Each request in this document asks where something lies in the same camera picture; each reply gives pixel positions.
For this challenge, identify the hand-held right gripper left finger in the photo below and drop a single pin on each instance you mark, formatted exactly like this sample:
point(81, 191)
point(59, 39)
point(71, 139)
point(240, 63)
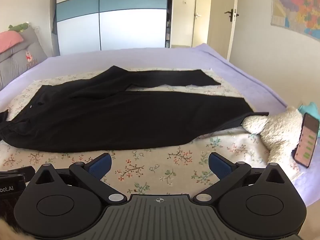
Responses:
point(101, 166)

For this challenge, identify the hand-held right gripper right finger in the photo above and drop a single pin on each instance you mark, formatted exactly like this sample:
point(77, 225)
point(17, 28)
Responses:
point(220, 167)

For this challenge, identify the black pants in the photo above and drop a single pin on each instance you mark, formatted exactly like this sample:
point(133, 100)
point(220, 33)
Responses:
point(125, 120)

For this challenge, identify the white plush toy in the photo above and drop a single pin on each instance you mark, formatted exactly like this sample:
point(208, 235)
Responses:
point(277, 130)

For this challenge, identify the black smartphone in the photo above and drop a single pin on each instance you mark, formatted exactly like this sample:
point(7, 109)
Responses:
point(306, 142)

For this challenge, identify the teal plush toy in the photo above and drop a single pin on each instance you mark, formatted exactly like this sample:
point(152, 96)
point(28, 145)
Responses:
point(311, 108)

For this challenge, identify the purple bed sheet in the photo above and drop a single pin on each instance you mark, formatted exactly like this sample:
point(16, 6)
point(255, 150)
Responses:
point(150, 57)

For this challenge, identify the grey bear print cushion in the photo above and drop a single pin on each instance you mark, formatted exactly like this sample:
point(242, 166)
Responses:
point(22, 65)

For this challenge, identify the closed white door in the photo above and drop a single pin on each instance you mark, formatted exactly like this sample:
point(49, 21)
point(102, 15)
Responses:
point(202, 32)

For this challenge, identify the open beige door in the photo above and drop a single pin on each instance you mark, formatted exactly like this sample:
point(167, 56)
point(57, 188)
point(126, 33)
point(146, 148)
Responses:
point(220, 30)

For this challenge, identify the white and blue wardrobe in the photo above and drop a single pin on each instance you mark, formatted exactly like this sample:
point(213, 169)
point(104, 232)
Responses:
point(125, 25)

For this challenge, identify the pink pillow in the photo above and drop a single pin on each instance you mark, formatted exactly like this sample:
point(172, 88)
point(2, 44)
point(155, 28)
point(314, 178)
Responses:
point(8, 41)

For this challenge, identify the dark narrow shelf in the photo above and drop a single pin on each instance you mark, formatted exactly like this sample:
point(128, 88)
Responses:
point(169, 17)

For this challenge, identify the green plush toy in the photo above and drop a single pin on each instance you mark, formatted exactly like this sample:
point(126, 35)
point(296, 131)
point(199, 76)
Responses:
point(18, 27)

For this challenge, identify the colourful wall map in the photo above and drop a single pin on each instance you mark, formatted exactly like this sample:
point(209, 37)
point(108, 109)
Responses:
point(295, 5)

